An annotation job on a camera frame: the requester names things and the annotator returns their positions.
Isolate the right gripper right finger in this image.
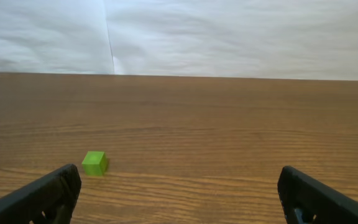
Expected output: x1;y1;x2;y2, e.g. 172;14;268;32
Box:
277;166;358;224

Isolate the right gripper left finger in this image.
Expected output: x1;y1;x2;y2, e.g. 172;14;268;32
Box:
0;164;82;224

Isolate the green cube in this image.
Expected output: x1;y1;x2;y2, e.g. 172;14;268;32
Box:
81;151;109;177

